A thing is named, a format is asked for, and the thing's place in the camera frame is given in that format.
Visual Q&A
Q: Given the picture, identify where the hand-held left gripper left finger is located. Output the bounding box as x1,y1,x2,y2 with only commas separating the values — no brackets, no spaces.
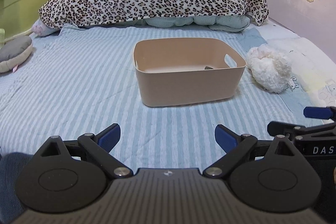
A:
34,123,133,178

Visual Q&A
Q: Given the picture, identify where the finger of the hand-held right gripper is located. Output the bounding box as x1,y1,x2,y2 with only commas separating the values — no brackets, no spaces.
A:
303,106,336,120
267,121,336,141

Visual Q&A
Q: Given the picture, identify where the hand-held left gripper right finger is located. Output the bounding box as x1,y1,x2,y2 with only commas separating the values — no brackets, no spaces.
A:
203,124,302,178

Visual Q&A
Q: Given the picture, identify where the beige plastic storage bin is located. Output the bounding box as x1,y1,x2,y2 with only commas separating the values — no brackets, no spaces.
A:
133,38,247,108

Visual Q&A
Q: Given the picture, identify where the white rabbit print sheet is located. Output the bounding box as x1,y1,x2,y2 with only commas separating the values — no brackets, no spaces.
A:
262,27,336,109

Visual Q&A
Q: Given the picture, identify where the white fluffy plush toy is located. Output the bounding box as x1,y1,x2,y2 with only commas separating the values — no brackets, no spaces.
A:
247,45,292,94

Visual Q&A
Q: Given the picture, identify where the blue striped bedsheet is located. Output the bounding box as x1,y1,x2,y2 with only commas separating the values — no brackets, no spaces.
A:
0,23,326,161

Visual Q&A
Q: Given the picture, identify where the person's jeans leg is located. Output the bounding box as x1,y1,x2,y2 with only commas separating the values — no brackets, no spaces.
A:
0,153,34,216

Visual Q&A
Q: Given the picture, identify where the pale pink headboard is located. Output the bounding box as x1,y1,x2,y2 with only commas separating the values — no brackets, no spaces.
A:
259,0,336,62

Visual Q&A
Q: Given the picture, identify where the teal checked quilt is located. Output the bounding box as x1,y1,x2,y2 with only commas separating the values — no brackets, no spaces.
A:
76,14,251,31

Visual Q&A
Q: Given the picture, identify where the grey round cushion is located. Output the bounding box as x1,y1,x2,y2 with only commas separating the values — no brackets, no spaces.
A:
0,35,33,73

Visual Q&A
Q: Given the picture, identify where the small pink pillow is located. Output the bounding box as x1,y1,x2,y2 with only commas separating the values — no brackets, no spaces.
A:
31,19,63,37

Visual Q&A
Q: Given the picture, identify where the green wooden cabinet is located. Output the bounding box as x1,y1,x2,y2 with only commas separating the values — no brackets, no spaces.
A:
0,0,59,42

